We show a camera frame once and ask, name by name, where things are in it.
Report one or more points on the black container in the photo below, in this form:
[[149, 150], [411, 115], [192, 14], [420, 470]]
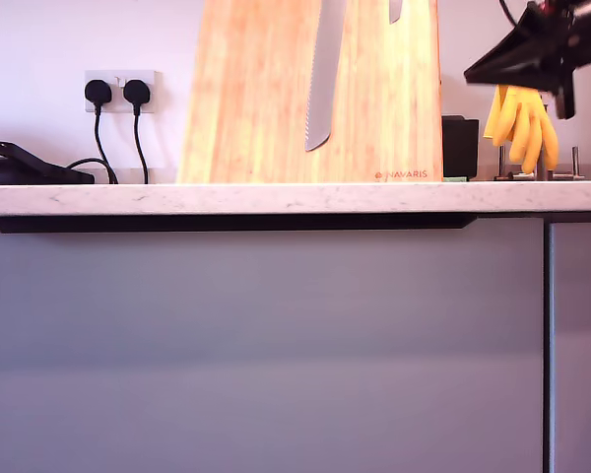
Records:
[[460, 148]]

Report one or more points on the narrow grey cabinet door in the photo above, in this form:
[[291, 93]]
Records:
[[583, 345]]

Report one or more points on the small green sponge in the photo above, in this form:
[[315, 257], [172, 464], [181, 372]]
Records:
[[455, 179]]

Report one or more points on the long serrated bread knife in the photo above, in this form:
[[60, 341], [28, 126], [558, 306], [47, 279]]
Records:
[[322, 98]]

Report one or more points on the white double wall socket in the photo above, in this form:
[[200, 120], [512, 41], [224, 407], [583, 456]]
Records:
[[153, 93]]

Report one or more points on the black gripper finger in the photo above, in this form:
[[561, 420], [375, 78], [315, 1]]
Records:
[[517, 59], [566, 101]]

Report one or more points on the wide grey cabinet door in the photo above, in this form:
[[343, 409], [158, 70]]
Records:
[[256, 345]]

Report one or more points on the black countertop appliance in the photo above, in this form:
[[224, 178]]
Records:
[[29, 171]]

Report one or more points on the yellow rubber glove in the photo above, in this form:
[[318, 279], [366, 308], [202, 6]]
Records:
[[522, 133]]

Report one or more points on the black mains plug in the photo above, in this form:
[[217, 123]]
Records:
[[136, 91], [97, 91]]

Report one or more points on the wooden magnetic knife block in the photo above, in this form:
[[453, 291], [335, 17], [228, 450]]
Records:
[[246, 123]]

